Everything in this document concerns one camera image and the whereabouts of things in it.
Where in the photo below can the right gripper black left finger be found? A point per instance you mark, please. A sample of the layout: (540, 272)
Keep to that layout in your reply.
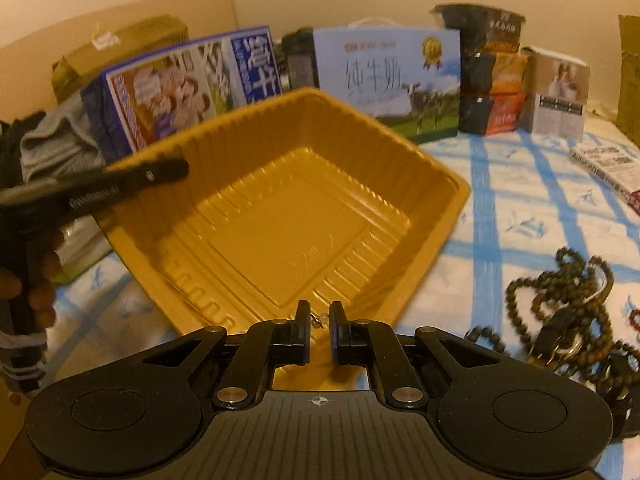
(264, 348)

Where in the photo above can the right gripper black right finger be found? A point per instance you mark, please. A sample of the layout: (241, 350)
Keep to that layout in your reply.
(375, 347)

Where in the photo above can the small silver earring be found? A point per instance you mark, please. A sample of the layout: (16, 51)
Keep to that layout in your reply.
(319, 320)

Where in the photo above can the yellow plastic tray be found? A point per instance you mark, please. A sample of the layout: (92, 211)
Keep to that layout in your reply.
(300, 197)

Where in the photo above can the person's left hand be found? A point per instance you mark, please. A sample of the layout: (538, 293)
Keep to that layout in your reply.
(41, 296)

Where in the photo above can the grey folded towel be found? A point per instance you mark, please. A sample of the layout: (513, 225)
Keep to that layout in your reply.
(62, 143)

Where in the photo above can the blue illustrated milk carton box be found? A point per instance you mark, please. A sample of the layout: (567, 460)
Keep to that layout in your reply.
(139, 102)

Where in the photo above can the brown cardboard box left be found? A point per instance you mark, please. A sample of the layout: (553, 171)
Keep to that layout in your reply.
(76, 69)

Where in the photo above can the blue checked bed sheet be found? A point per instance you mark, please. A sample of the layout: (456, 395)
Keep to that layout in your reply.
(528, 200)

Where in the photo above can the black watch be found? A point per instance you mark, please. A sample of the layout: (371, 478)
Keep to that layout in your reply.
(619, 388)

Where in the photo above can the light blue milk gift box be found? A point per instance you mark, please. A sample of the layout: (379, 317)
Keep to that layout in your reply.
(407, 77)

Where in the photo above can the bottom red instant noodle bowl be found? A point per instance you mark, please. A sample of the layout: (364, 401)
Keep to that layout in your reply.
(486, 115)

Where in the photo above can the middle orange instant noodle bowl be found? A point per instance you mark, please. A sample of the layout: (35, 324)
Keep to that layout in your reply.
(488, 73)

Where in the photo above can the white AutoCAD book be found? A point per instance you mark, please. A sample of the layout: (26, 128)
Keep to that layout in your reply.
(613, 166)

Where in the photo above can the small white product box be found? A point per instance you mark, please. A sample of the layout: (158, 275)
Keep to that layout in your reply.
(557, 88)

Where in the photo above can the top black instant noodle bowl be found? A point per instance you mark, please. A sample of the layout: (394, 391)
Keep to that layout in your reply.
(483, 28)

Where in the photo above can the open cardboard box right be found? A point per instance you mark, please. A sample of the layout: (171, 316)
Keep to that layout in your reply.
(628, 109)

